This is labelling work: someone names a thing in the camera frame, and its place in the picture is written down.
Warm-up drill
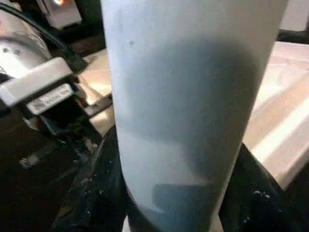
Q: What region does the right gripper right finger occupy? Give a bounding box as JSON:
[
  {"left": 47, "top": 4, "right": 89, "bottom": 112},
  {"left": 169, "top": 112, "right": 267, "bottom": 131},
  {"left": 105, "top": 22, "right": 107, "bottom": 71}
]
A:
[{"left": 218, "top": 142, "right": 309, "bottom": 232}]

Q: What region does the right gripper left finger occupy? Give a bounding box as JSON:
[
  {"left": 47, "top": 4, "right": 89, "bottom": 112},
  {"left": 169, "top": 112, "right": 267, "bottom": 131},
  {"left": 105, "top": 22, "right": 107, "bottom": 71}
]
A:
[{"left": 52, "top": 125, "right": 133, "bottom": 232}]

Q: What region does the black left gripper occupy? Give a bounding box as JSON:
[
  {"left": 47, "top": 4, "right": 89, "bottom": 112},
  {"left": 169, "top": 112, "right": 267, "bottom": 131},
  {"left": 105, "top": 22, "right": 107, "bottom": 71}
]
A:
[{"left": 36, "top": 91, "right": 114, "bottom": 145}]

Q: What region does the white plastic table top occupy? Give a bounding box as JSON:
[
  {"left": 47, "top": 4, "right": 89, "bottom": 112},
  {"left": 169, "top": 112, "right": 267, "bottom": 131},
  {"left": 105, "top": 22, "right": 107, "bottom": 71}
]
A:
[{"left": 77, "top": 41, "right": 309, "bottom": 191}]

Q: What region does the white plastic table leg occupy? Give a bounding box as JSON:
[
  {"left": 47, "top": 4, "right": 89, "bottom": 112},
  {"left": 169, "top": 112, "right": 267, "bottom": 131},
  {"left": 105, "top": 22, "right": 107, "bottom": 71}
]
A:
[{"left": 100, "top": 0, "right": 289, "bottom": 232}]

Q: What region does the black work mat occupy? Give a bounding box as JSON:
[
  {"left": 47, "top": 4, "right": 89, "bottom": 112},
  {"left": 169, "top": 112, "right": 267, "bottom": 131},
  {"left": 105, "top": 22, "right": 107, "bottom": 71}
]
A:
[{"left": 0, "top": 24, "right": 309, "bottom": 232}]

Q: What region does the white box with orange light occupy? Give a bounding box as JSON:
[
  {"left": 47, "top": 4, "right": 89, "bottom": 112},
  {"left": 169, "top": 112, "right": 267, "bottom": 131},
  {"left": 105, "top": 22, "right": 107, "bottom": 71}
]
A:
[{"left": 42, "top": 0, "right": 83, "bottom": 29}]

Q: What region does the white cabinet with glass doors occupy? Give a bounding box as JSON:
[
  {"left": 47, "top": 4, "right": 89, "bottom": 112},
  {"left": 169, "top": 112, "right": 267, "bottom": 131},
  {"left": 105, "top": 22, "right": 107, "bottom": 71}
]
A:
[{"left": 277, "top": 0, "right": 309, "bottom": 32}]

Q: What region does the black left wrist camera cable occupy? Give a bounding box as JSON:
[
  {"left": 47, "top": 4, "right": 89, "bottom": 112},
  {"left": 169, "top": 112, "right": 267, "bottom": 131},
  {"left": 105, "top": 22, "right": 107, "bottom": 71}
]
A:
[{"left": 0, "top": 4, "right": 86, "bottom": 72}]

